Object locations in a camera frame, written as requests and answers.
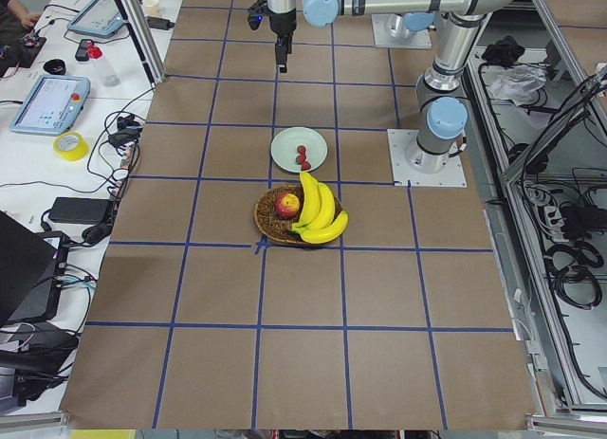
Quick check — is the black laptop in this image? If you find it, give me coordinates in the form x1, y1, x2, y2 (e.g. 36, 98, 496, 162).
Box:
1, 213, 68, 325

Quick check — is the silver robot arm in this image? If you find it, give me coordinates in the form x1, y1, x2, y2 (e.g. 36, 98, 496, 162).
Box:
406, 12, 487, 174
248, 0, 513, 92

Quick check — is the black small bowl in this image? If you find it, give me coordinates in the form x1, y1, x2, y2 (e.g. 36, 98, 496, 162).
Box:
43, 59, 66, 76

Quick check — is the light green plate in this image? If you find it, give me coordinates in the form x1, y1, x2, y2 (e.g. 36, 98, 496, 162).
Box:
270, 127, 328, 174

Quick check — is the near blue teach pendant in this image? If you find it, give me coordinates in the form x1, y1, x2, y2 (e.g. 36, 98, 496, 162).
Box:
9, 74, 91, 136

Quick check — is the black phone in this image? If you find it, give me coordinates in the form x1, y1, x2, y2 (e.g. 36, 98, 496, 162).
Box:
75, 39, 94, 63

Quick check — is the black power adapter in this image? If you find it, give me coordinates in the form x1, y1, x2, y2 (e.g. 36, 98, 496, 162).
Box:
48, 197, 112, 225

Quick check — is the yellow banana bunch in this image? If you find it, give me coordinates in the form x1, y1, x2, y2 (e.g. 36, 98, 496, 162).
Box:
291, 172, 349, 245

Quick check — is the clear bottle red cap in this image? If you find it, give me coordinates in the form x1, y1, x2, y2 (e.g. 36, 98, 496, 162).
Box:
87, 44, 120, 87

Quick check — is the far blue teach pendant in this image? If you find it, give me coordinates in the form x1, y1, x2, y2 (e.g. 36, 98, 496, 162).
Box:
67, 0, 124, 38

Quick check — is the white paper cup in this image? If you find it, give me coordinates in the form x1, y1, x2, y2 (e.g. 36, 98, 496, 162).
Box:
142, 0, 160, 17

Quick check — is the blue teach pendant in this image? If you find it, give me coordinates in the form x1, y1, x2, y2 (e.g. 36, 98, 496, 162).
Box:
67, 0, 124, 38
9, 74, 91, 136

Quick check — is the yellow tape roll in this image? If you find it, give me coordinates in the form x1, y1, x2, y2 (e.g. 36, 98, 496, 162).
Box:
53, 131, 89, 161

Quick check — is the red apple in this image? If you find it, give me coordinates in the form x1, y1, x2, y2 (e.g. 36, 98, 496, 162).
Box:
275, 192, 301, 220

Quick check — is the brown wicker basket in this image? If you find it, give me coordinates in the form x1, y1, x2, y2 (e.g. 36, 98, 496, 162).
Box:
254, 184, 326, 247

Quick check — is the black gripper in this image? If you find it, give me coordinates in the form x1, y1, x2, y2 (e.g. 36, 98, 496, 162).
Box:
267, 0, 297, 73

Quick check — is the aluminium frame post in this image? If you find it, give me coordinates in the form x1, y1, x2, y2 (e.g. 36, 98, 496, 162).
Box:
114, 0, 165, 85

